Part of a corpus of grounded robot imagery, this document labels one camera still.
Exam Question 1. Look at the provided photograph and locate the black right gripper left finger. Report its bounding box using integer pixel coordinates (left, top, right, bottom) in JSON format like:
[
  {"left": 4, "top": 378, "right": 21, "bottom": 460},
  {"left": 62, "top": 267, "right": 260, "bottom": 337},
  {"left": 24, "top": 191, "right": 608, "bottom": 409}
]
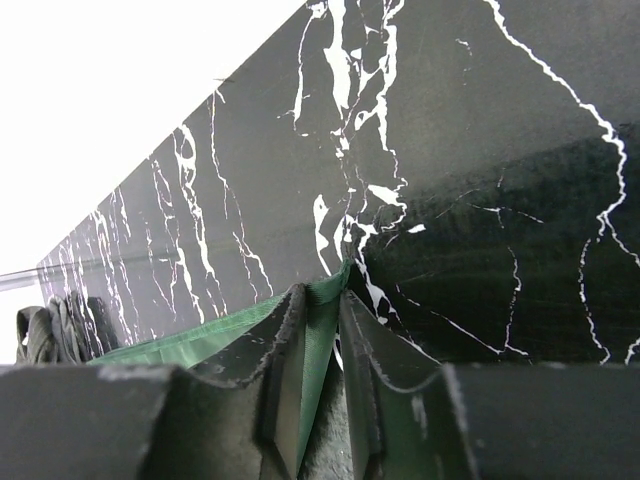
[{"left": 1, "top": 284, "right": 306, "bottom": 479}]

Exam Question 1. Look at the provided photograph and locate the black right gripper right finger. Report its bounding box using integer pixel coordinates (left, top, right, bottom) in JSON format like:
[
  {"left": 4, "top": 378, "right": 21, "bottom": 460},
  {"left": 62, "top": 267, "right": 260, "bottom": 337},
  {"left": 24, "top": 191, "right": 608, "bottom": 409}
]
[{"left": 339, "top": 292, "right": 639, "bottom": 479}]

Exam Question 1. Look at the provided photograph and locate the green cloth napkin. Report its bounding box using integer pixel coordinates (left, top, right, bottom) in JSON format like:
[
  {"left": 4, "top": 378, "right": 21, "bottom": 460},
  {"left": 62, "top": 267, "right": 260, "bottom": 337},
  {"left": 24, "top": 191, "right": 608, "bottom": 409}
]
[{"left": 94, "top": 262, "right": 351, "bottom": 479}]

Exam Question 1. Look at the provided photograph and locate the dark pinstriped shirt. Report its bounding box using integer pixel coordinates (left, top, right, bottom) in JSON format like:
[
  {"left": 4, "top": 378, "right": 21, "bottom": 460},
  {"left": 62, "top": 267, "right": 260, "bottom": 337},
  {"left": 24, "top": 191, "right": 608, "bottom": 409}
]
[{"left": 16, "top": 291, "right": 120, "bottom": 365}]

